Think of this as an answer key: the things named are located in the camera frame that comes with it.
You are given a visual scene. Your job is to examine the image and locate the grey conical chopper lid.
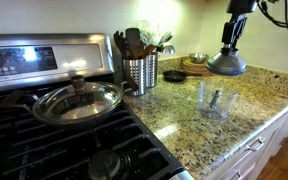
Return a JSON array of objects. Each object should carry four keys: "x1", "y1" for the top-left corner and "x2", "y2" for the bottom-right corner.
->
[{"x1": 205, "y1": 47, "x2": 249, "y2": 77}]

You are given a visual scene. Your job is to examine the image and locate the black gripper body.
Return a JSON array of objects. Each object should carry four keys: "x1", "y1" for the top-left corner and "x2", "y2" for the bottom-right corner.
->
[{"x1": 221, "y1": 13, "x2": 249, "y2": 45}]

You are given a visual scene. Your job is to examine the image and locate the black stove burner cap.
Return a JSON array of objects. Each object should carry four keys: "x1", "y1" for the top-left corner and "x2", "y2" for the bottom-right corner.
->
[{"x1": 87, "y1": 149, "x2": 122, "y2": 180}]

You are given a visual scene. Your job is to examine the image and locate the silver drawer handle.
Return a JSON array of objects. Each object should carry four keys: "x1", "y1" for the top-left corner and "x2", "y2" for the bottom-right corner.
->
[
  {"x1": 245, "y1": 136, "x2": 265, "y2": 153},
  {"x1": 229, "y1": 169, "x2": 244, "y2": 180}
]

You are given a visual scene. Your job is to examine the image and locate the small steel bowl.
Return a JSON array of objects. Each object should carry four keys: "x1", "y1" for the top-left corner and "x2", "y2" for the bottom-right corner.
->
[{"x1": 188, "y1": 52, "x2": 211, "y2": 65}]

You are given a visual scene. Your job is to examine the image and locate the glass pan lid wooden knob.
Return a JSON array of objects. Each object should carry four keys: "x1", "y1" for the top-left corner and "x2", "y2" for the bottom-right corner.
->
[{"x1": 37, "y1": 74, "x2": 124, "y2": 123}]

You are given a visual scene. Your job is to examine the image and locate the stainless steel gas stove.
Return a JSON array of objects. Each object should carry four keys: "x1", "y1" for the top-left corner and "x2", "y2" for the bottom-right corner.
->
[{"x1": 0, "y1": 33, "x2": 194, "y2": 180}]

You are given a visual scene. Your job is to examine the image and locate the black cable bundle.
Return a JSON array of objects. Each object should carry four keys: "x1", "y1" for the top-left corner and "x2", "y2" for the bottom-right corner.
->
[{"x1": 256, "y1": 0, "x2": 288, "y2": 34}]

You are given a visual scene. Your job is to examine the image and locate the perforated steel utensil holder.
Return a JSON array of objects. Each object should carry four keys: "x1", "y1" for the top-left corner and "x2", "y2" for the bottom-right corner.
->
[
  {"x1": 145, "y1": 52, "x2": 159, "y2": 89},
  {"x1": 121, "y1": 57, "x2": 148, "y2": 98}
]

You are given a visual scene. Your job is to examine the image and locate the black kitchen utensil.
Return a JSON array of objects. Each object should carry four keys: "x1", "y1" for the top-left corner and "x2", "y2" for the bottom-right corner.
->
[{"x1": 113, "y1": 30, "x2": 129, "y2": 60}]

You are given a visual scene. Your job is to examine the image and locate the steel ladle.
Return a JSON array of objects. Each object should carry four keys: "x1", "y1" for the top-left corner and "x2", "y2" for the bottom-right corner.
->
[{"x1": 156, "y1": 43, "x2": 176, "y2": 55}]

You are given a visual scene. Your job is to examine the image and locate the clear plastic chopper bowl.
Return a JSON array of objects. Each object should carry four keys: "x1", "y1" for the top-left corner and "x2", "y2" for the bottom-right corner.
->
[{"x1": 196, "y1": 81, "x2": 239, "y2": 121}]

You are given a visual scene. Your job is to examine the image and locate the small black iron skillet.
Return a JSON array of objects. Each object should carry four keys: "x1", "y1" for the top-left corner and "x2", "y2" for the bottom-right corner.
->
[{"x1": 162, "y1": 69, "x2": 204, "y2": 83}]

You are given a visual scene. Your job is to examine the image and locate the wooden spoon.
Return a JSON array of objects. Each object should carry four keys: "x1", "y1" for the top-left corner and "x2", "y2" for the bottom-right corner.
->
[{"x1": 140, "y1": 44, "x2": 158, "y2": 60}]

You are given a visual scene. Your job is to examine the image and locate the kitchen base cabinet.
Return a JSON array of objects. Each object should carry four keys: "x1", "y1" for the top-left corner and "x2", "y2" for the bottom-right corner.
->
[{"x1": 203, "y1": 96, "x2": 288, "y2": 180}]

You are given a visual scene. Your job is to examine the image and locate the wire whisk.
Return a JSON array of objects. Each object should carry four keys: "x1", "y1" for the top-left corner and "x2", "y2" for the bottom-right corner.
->
[{"x1": 137, "y1": 20, "x2": 162, "y2": 48}]

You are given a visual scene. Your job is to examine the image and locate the steel frying pan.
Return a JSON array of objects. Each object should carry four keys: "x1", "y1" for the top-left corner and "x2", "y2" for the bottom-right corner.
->
[{"x1": 0, "y1": 81, "x2": 141, "y2": 130}]

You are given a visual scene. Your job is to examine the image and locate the wooden spatula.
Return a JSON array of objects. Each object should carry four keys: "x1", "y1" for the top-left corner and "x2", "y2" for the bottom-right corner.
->
[{"x1": 124, "y1": 27, "x2": 145, "y2": 60}]

